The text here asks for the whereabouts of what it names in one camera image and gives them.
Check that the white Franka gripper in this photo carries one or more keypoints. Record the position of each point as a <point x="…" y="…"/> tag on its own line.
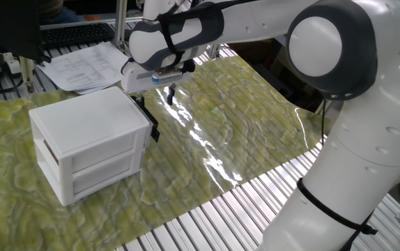
<point x="134" y="82"/>

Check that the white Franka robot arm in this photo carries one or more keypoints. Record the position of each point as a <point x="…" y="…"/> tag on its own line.
<point x="360" y="157"/>

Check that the white plain drawer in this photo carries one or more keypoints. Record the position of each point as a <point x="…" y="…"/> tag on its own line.
<point x="102" y="176"/>

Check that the green marble pattern mat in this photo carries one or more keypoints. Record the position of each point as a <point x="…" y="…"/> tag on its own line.
<point x="203" y="157"/>

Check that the printed paper stack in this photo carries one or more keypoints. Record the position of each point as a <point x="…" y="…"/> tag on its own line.
<point x="81" y="66"/>

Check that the black computer keyboard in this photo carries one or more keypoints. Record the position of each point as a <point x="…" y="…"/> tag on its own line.
<point x="78" y="35"/>

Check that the small orange tool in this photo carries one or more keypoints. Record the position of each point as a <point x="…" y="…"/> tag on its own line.
<point x="92" y="17"/>

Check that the seated person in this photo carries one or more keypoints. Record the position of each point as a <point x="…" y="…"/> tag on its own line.
<point x="59" y="15"/>

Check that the white power strip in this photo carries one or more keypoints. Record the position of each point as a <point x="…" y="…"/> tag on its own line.
<point x="12" y="64"/>

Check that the black monitor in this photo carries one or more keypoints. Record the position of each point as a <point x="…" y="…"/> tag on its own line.
<point x="5" y="28"/>

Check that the silver camera with blue cap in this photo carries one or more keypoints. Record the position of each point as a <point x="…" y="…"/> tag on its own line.
<point x="167" y="77"/>

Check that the white plastic drawer cabinet frame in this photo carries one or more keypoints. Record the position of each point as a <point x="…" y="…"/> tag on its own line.
<point x="85" y="118"/>

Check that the aluminium frame post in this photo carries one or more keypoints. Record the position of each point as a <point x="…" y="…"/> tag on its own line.
<point x="26" y="73"/>
<point x="120" y="24"/>
<point x="214" y="52"/>

